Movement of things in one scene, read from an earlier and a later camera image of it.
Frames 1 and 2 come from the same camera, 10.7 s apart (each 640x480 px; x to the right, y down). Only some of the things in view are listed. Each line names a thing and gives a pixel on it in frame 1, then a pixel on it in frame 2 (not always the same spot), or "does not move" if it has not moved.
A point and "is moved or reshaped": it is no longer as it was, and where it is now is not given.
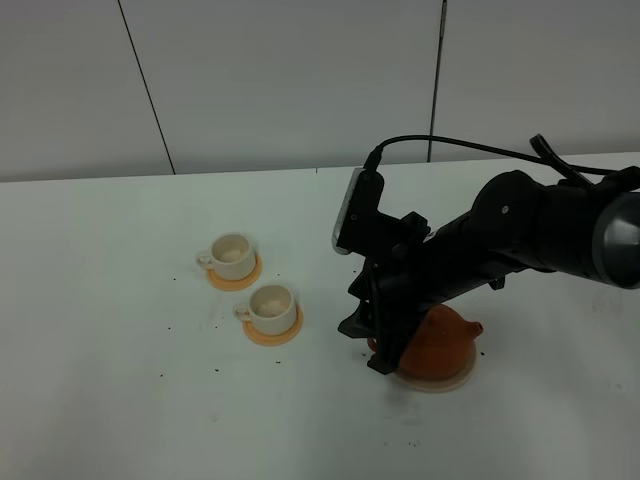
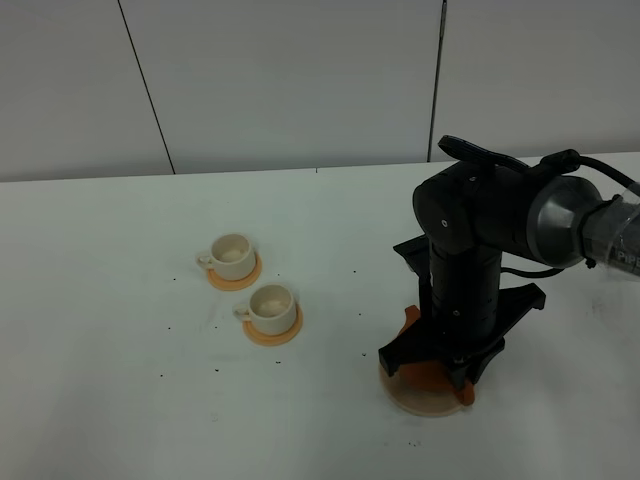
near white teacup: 272,309 does not move
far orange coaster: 231,284 does not move
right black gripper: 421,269 to 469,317
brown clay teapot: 441,345 is moved or reshaped
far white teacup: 232,256 does not move
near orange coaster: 272,340 does not move
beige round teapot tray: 434,386 to 426,402
